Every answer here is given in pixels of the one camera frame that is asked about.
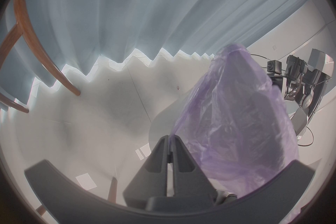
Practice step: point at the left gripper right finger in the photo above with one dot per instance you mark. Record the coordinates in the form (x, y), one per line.
(183, 178)

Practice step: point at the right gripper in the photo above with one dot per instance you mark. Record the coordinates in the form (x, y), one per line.
(278, 89)

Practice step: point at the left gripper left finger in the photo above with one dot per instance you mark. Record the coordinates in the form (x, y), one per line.
(154, 178)

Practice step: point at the purple plastic bag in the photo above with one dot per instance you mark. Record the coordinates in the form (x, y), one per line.
(236, 118)

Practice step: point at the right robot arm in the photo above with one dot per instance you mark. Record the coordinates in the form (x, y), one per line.
(317, 73)

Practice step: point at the pale blue curtain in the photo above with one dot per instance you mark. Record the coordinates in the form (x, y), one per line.
(131, 7)

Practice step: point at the white cushioned wooden chair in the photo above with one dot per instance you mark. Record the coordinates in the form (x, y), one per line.
(20, 15)

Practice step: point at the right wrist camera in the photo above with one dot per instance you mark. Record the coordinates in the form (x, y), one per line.
(274, 66)

